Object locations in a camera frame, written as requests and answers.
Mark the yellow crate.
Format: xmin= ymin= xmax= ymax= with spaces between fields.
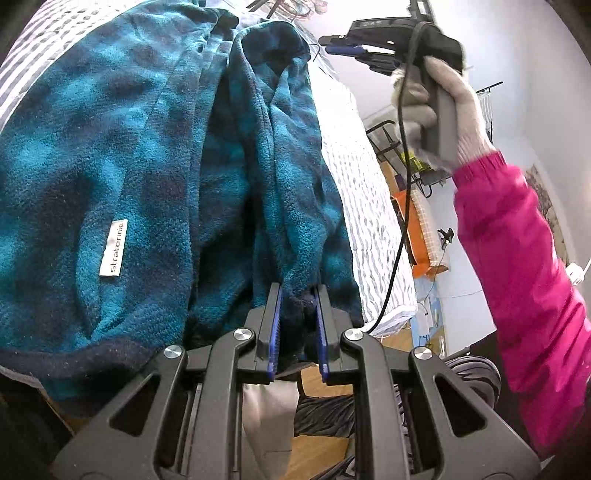
xmin=402 ymin=150 xmax=430 ymax=178

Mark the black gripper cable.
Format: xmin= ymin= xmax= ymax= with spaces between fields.
xmin=365 ymin=21 xmax=432 ymax=335

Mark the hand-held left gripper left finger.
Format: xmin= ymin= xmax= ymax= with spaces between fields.
xmin=53 ymin=281 xmax=283 ymax=480

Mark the wall poster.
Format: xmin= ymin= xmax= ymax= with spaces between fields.
xmin=526 ymin=164 xmax=571 ymax=266

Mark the black clothes rack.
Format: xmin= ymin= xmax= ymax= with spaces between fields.
xmin=366 ymin=82 xmax=504 ymax=199

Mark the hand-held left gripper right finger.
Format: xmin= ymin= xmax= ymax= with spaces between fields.
xmin=314 ymin=284 xmax=541 ymax=480

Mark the teal plaid fleece jacket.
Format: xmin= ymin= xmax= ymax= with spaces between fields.
xmin=0 ymin=0 xmax=365 ymax=402

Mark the person's right forearm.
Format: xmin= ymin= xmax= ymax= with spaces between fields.
xmin=450 ymin=150 xmax=591 ymax=462

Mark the person's right hand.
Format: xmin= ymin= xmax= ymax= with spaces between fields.
xmin=390 ymin=56 xmax=499 ymax=174

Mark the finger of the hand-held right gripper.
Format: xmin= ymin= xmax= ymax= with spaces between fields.
xmin=324 ymin=44 xmax=402 ymax=73
xmin=320 ymin=33 xmax=395 ymax=46

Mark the beige cloth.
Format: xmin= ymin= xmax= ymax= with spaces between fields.
xmin=242 ymin=383 xmax=300 ymax=480

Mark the orange covered bench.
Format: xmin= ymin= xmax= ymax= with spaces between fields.
xmin=390 ymin=182 xmax=451 ymax=280

